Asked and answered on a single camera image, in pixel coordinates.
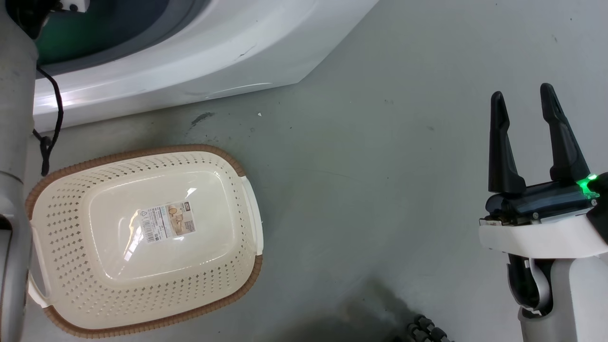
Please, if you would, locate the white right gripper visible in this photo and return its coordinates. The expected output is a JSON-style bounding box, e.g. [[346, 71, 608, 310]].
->
[[478, 83, 608, 259]]

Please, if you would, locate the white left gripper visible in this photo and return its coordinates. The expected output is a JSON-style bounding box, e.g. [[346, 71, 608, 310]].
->
[[56, 0, 91, 13]]

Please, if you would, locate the white washing machine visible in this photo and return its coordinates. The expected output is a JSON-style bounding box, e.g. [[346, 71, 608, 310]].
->
[[32, 0, 380, 133]]

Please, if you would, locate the cream plastic laundry basket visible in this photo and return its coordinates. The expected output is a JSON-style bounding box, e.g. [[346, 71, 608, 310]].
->
[[25, 144, 264, 339]]

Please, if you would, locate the white paper product label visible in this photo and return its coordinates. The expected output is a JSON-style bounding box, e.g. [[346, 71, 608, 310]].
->
[[137, 201, 197, 244]]

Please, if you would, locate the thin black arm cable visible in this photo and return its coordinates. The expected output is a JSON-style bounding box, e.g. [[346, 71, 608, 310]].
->
[[32, 64, 65, 177]]

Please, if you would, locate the black corrugated cable conduit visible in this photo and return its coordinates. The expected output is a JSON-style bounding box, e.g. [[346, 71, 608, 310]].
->
[[405, 314, 454, 342]]

